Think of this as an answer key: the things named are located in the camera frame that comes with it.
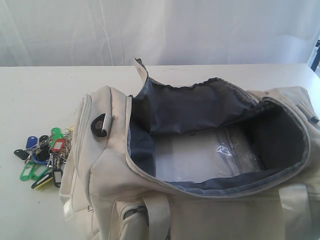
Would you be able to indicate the clear plastic bag inside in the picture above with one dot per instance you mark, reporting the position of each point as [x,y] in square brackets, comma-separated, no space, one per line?
[200,156]

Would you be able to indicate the cream duffel bag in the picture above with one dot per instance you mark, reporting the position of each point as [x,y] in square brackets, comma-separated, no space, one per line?
[109,189]

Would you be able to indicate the colourful key tag bunch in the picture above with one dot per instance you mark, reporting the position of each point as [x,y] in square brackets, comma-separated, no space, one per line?
[44,157]

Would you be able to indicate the white backdrop curtain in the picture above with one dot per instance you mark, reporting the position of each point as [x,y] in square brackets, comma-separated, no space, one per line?
[160,32]

